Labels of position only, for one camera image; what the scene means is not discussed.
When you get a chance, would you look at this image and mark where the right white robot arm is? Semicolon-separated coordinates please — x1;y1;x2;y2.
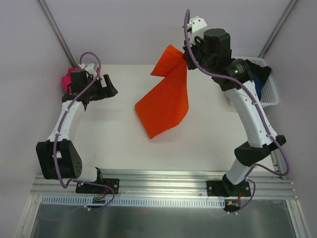
183;25;286;197

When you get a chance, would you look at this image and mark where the black t shirt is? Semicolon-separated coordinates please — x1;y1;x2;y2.
246;59;271;85

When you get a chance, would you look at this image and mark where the pink folded t shirt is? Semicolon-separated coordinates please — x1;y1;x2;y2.
61;67;94;93

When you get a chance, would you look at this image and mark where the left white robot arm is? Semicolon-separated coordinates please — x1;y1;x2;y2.
36;68;118;192

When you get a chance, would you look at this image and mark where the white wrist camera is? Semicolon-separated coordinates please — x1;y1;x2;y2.
78;63;99;77
187;16;207;46

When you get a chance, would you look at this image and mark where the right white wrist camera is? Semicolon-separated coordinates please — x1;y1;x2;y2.
187;16;207;46

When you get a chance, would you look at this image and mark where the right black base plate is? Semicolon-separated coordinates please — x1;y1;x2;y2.
206;180;251;197

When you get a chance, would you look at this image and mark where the aluminium mounting rail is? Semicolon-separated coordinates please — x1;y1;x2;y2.
31;168;298;200

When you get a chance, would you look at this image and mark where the blue t shirt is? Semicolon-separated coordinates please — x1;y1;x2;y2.
252;72;264;100

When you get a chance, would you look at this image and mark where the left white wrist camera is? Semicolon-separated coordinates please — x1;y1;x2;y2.
78;63;99;77

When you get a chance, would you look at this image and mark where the orange t shirt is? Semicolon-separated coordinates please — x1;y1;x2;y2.
134;45;189;139

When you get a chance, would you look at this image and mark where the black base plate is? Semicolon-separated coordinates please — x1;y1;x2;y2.
206;180;251;197
75;178;120;194

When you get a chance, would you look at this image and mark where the white slotted cable duct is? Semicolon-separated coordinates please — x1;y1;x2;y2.
41;195;225;209

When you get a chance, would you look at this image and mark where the white plastic basket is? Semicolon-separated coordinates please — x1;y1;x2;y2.
236;56;279;108

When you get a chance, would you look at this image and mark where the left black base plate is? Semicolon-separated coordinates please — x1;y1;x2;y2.
75;178;120;194

